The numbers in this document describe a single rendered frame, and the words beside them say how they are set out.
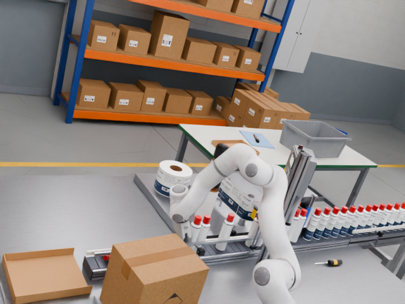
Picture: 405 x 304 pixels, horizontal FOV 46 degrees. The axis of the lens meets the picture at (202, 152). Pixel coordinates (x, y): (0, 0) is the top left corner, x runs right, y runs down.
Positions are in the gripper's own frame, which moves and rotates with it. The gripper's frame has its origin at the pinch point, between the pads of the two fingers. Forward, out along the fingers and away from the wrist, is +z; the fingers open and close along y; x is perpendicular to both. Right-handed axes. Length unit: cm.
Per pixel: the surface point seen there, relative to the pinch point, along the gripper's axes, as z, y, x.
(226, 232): 3.0, -2.2, -23.4
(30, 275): -13, 2, 68
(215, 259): 14.3, -5.5, -14.8
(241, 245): 19.0, 0.2, -33.8
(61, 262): -8, 8, 55
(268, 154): 67, 124, -143
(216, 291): 13.7, -23.2, -4.7
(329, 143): 74, 119, -208
